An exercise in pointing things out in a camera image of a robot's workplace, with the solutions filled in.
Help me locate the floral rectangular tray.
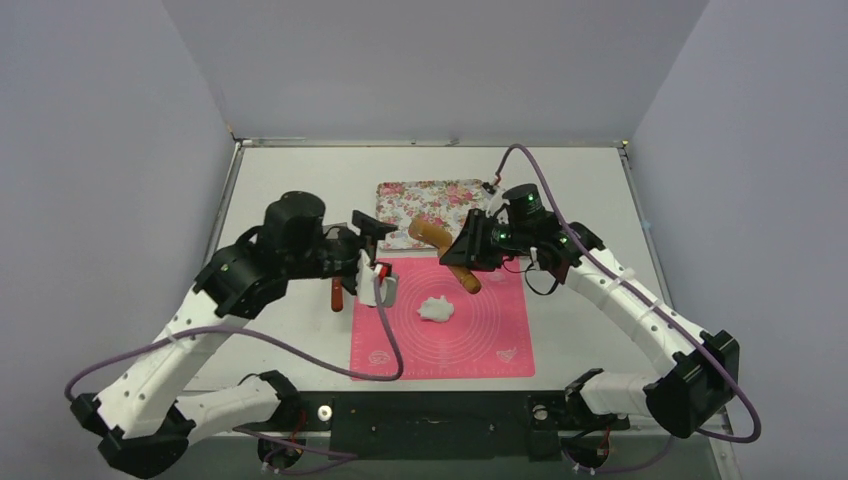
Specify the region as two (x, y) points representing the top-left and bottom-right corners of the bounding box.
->
(376, 179), (491, 252)

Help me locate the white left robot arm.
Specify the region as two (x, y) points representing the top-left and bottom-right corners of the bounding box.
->
(64, 191), (398, 479)

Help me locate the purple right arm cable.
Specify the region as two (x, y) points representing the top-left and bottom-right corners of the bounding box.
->
(495, 144), (762, 476)

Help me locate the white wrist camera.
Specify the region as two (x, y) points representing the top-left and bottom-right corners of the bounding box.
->
(356, 250), (399, 308)
(482, 182), (505, 217)

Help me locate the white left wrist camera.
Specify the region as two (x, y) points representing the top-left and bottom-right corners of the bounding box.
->
(356, 250), (399, 308)

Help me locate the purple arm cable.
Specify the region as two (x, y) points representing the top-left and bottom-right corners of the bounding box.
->
(495, 144), (762, 476)
(64, 268), (405, 477)

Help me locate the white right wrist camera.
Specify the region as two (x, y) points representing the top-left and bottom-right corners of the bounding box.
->
(482, 182), (505, 217)

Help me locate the white dough lump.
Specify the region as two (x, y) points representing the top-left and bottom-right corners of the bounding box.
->
(417, 295), (456, 324)

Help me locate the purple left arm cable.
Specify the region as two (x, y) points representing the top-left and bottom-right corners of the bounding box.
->
(64, 268), (405, 477)

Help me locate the wooden rolling pin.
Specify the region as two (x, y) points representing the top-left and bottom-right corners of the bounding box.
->
(408, 217), (482, 295)

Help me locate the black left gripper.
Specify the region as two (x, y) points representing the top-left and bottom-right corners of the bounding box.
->
(286, 214), (396, 287)

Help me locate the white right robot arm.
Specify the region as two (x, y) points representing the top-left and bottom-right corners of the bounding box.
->
(440, 184), (740, 438)

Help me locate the pink silicone baking mat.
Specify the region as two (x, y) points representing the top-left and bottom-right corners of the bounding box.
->
(387, 257), (536, 380)

